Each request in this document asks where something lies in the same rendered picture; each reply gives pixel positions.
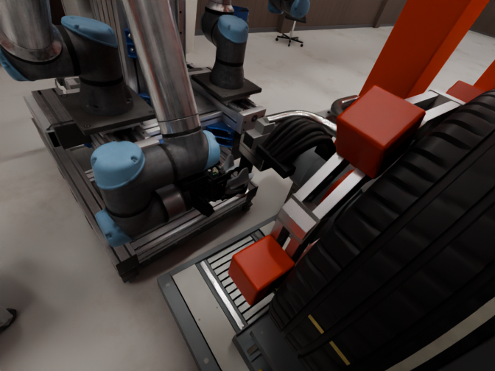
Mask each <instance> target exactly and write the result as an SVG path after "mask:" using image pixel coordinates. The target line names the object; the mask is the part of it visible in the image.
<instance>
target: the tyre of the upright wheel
mask: <svg viewBox="0 0 495 371"><path fill-rule="evenodd" d="M494 297H495V88H494V89H492V90H489V91H486V92H485V93H482V94H480V95H479V96H477V97H475V98H474V99H472V100H471V101H470V102H468V103H466V104H465V105H464V106H462V107H461V108H460V109H458V110H456V111H455V112H454V113H453V114H451V115H450V116H449V117H448V118H446V119H445V120H444V121H442V122H441V123H440V124H439V125H438V126H436V127H435V128H434V129H433V130H432V131H430V132H429V133H428V134H427V135H426V136H425V137H424V138H422V139H421V140H420V141H419V142H418V143H417V144H415V145H414V146H413V147H412V148H411V149H410V150H409V151H408V152H407V153H405V154H404V155H403V156H402V157H401V158H399V159H398V160H397V161H396V162H395V163H394V164H393V165H392V166H391V167H390V168H389V169H388V170H387V171H386V172H385V173H384V174H383V175H382V176H381V177H380V178H379V179H377V180H376V181H375V182H374V183H373V184H372V185H371V186H370V187H369V188H368V189H367V190H366V191H365V192H364V193H363V194H362V195H361V196H360V197H359V198H358V199H357V200H356V201H355V202H354V203H353V204H352V205H351V206H350V207H349V208H348V209H347V210H346V211H345V212H344V213H343V214H342V215H341V216H340V217H339V218H338V219H337V220H336V222H335V223H334V224H333V225H332V226H331V227H330V228H329V229H328V230H327V231H326V232H325V233H324V234H323V235H322V236H321V237H320V239H319V240H317V241H316V243H315V244H314V245H313V246H312V247H311V248H310V250H309V251H308V252H307V253H306V254H305V256H304V257H302V259H301V260H300V261H299V263H298V264H296V266H295V267H294V268H293V270H292V271H291V272H290V273H289V274H288V275H287V277H286V278H285V280H284V281H283V283H282V284H281V285H280V286H279V288H278V290H277V291H276V293H275V294H274V296H273V298H272V300H271V302H270V306H269V316H270V318H271V320H272V322H273V323H274V325H275V326H276V327H277V329H278V331H279V332H282V331H283V332H285V334H286V336H285V337H284V339H285V340H286V342H287V344H288V345H289V346H290V347H291V349H292V351H293V352H297V351H298V352H299V354H298V359H299V361H300V362H301V363H302V365H303V366H304V368H305V369H306V371H385V370H387V369H389V368H391V367H392V366H394V365H395V364H397V363H399V362H401V361H403V360H405V359H406V358H408V357H410V356H411V355H413V354H414V353H416V352H418V351H419V350H420V349H422V348H423V347H425V346H427V345H429V344H430V343H432V342H433V341H435V340H436V339H438V338H439V337H441V336H442V335H444V334H445V333H446V332H448V331H449V330H450V329H452V328H453V327H454V326H456V325H457V324H459V323H460V322H462V321H463V320H465V319H466V318H467V317H469V316H470V315H472V314H473V313H474V312H475V311H477V310H478V309H479V308H480V307H482V306H483V305H485V304H486V303H487V302H488V301H489V300H491V299H493V298H494ZM493 336H495V315H494V316H493V317H491V318H490V319H489V320H488V321H486V322H485V323H483V324H482V325H481V326H479V327H478V328H476V329H475V330H473V331H472V332H470V333H469V334H468V335H467V336H465V337H463V338H462V339H461V340H459V341H458V342H456V343H454V344H453V345H452V346H450V347H448V348H447V349H445V350H444V351H442V352H441V353H439V354H437V355H436V356H434V357H432V358H431V359H430V360H428V361H426V362H424V363H423V364H421V365H419V366H417V367H416V368H414V369H412V370H410V371H436V370H438V369H439V368H441V367H443V366H445V365H446V364H448V363H450V362H451V361H454V360H455V359H456V358H459V357H460V356H462V355H463V354H465V353H467V352H468V351H470V350H472V349H474V348H475V347H477V346H478V345H481V344H482V343H483V342H485V341H487V340H489V339H490V338H491V337H493Z"/></svg>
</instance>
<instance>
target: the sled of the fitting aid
mask: <svg viewBox="0 0 495 371"><path fill-rule="evenodd" d="M267 317H269V309H267V310H266V311H265V312H263V313H262V314H260V315H259V316H258V317H257V318H255V319H254V320H253V321H252V322H250V323H249V324H248V325H246V326H245V327H244V328H243V329H241V331H239V332H238V333H236V335H234V337H233V338H232V342H233V343H234V345H235V346H236V349H237V350H238V351H239V354H240V355H241V357H242V359H243V360H244V362H245V363H246V365H247V368H248V369H249V370H250V371H272V369H271V367H270V365H269V364H268V363H267V361H266V359H265V358H264V356H263V355H262V353H261V351H260V350H259V348H258V347H257V345H256V343H255V342H254V340H253V339H252V337H251V336H250V332H251V331H252V330H253V329H254V328H255V327H256V326H257V325H258V324H260V323H261V322H262V321H264V320H265V319H266V318H267Z"/></svg>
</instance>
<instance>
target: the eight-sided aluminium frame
mask: <svg viewBox="0 0 495 371"><path fill-rule="evenodd" d="M404 100H406V101H408V102H410V103H412V104H414V105H416V106H418V107H420V108H422V109H424V110H425V111H426V115H425V117H424V119H423V121H422V122H421V125H420V127H419V128H418V131H417V133H416V134H415V136H414V138H413V140H412V141H414V140H415V139H417V138H419V137H421V136H422V135H425V134H427V133H429V132H430V131H432V130H433V129H434V128H435V127H436V126H438V125H439V124H440V123H441V122H442V121H444V120H445V119H446V118H448V117H449V116H450V115H451V114H453V113H454V112H455V111H456V110H458V109H460V108H461V107H462V106H464V105H465V104H466V103H465V102H463V101H461V100H459V99H456V98H454V97H453V96H450V95H448V94H446V93H444V92H442V91H439V90H437V89H435V90H432V89H430V90H429V91H428V92H426V93H422V94H419V95H416V96H412V97H410V98H407V99H404ZM349 164H350V162H349V161H347V160H346V159H345V158H344V157H342V156H341V155H339V154H338V153H337V152H335V153H334V154H333V155H332V156H331V157H330V158H329V160H328V161H327V162H326V163H325V164H324V165H323V166H322V167H321V168H320V169H319V170H318V171H317V172H316V173H315V174H314V175H313V176H312V177H311V178H310V179H309V180H308V181H307V182H306V183H305V184H304V185H303V186H302V187H301V188H300V189H299V190H298V191H297V192H296V193H295V194H292V195H291V196H290V197H289V199H288V200H287V201H286V203H285V204H284V205H283V206H282V208H281V210H280V211H279V212H278V214H277V215H276V218H277V219H276V221H275V224H274V226H273V229H272V231H271V233H270V235H271V236H272V237H273V238H274V239H275V240H276V241H277V242H278V243H279V245H280V246H281V247H283V246H284V244H285V242H286V240H287V238H288V236H289V234H291V235H292V238H291V240H290V241H289V243H288V245H287V247H286V249H285V252H286V253H287V254H288V256H289V257H290V258H291V259H292V260H293V261H294V262H295V266H296V264H298V263H299V261H300V260H301V259H302V257H304V256H305V254H306V253H307V252H308V251H309V250H310V248H311V247H312V246H313V245H314V244H315V243H316V241H315V242H313V243H312V244H310V245H309V246H307V245H308V244H309V242H310V241H311V240H312V239H313V237H314V236H315V235H316V234H317V233H318V231H319V230H320V229H321V228H322V227H323V226H324V224H325V223H327V221H328V220H329V218H330V217H331V216H332V215H333V214H334V213H336V212H337V211H338V210H339V209H340V208H341V207H342V206H343V205H344V204H345V203H346V202H347V201H348V200H349V199H350V198H351V197H352V196H353V195H354V194H355V193H356V192H357V191H358V190H359V189H360V188H361V187H362V186H364V184H366V183H367V182H368V181H369V179H370V177H369V176H367V175H366V174H365V173H364V172H362V171H361V170H359V169H358V168H356V169H355V170H354V171H353V172H352V173H350V174H349V176H347V178H345V179H344V181H342V182H341V184H339V185H338V187H336V188H335V189H334V190H333V191H332V192H331V193H330V195H328V196H327V198H325V199H324V200H323V201H322V202H321V203H320V204H319V205H318V206H316V205H315V204H314V203H313V202H312V200H313V199H314V198H315V197H316V196H317V195H318V194H319V193H320V192H321V191H322V190H323V189H324V188H326V187H327V186H328V185H329V184H330V183H331V182H332V181H333V180H334V179H335V178H336V177H337V176H338V175H339V174H340V173H341V172H342V171H343V170H344V169H345V168H346V167H347V166H348V165H349ZM318 240H319V239H318Z"/></svg>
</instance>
